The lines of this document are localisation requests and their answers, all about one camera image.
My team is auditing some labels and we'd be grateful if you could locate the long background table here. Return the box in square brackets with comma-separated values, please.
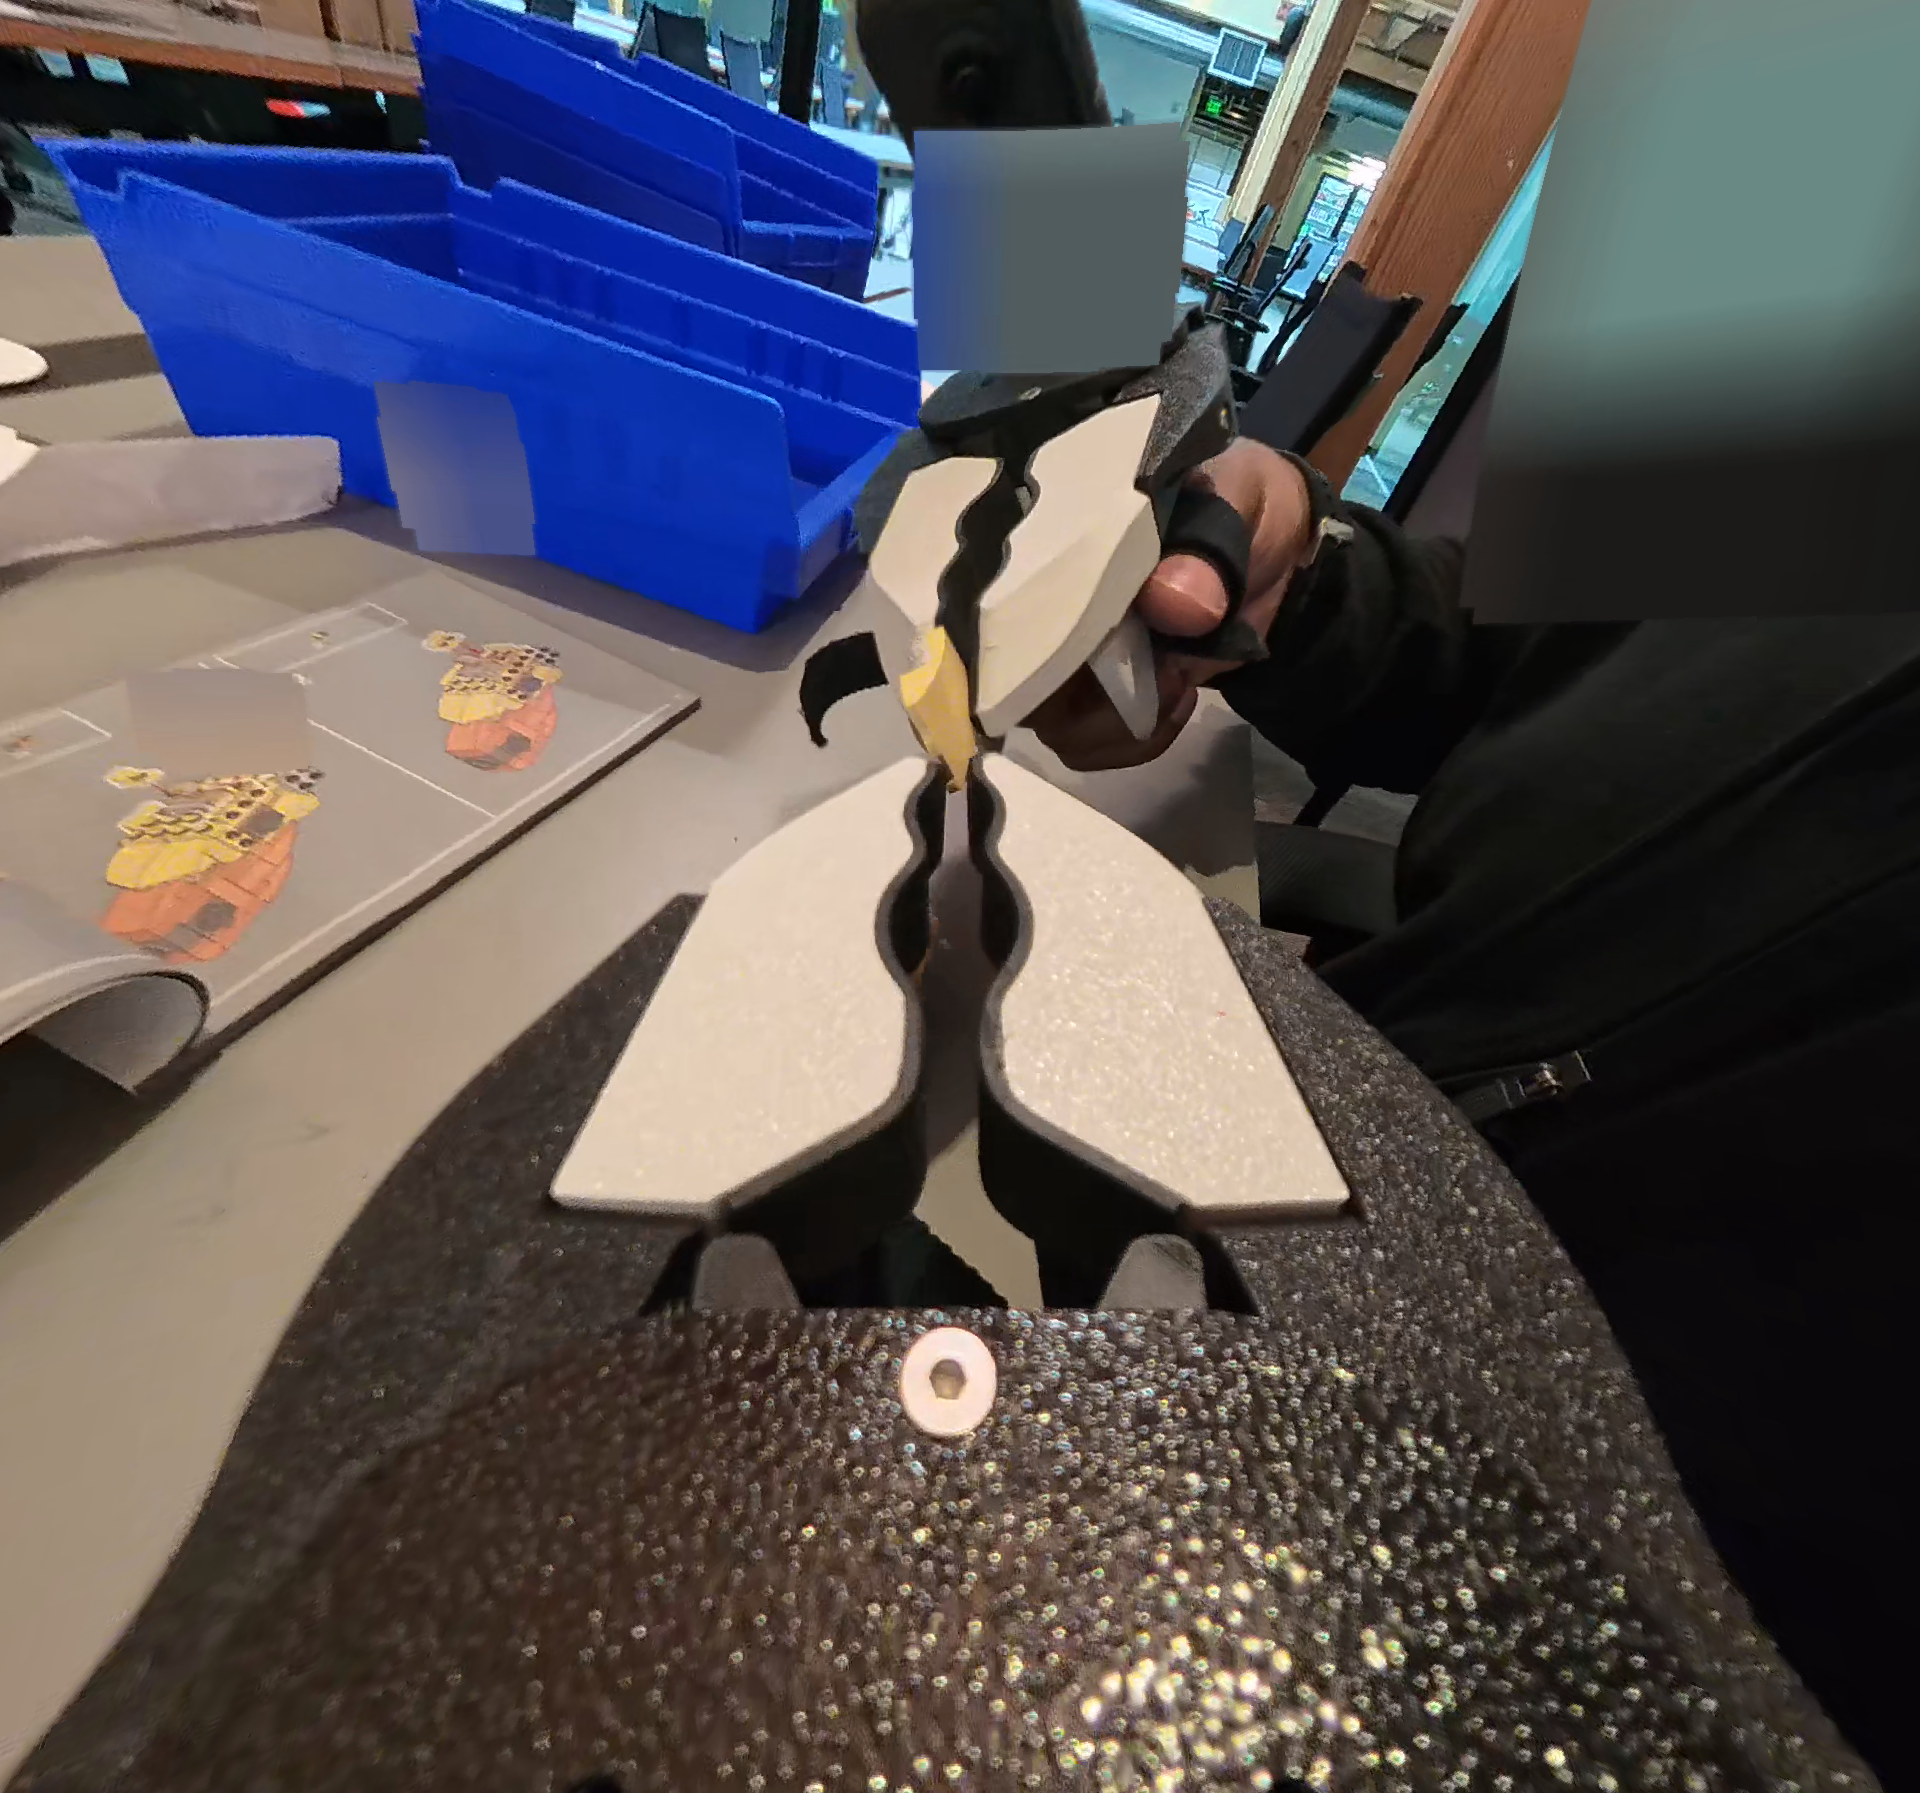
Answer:
[0, 0, 422, 100]

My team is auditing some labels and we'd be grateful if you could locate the grey instruction booklet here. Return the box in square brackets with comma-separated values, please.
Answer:
[0, 600, 703, 1090]

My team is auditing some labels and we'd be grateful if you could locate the person's dark clothing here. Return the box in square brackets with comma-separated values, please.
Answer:
[1245, 534, 1920, 1793]

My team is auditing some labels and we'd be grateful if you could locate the dark fabric chair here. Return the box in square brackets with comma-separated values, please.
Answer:
[1252, 264, 1424, 455]

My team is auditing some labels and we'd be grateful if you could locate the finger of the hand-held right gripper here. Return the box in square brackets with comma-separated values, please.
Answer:
[960, 390, 1168, 745]
[870, 451, 1008, 628]

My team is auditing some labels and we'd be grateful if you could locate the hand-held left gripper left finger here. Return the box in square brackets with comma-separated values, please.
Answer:
[549, 758, 929, 1218]

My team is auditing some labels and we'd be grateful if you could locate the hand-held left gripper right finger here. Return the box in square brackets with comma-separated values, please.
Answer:
[967, 758, 1354, 1219]

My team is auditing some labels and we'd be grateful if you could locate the grey paper strip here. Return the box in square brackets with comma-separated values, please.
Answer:
[0, 434, 344, 568]

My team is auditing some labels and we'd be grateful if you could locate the blue storage bin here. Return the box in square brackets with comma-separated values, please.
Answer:
[407, 0, 883, 301]
[46, 140, 921, 631]

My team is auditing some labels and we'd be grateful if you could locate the person's right forearm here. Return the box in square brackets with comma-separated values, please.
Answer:
[1229, 503, 1503, 794]

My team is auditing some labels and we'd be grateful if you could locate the person's right hand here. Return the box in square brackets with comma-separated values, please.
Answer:
[1035, 446, 1326, 775]

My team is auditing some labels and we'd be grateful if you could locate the grey desk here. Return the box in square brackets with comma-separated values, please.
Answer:
[0, 232, 1262, 1735]

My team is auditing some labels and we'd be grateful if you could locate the wooden pillar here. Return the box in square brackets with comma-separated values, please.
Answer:
[1304, 0, 1630, 476]

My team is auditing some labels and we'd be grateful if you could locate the small tan brick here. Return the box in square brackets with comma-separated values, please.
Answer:
[899, 623, 986, 794]

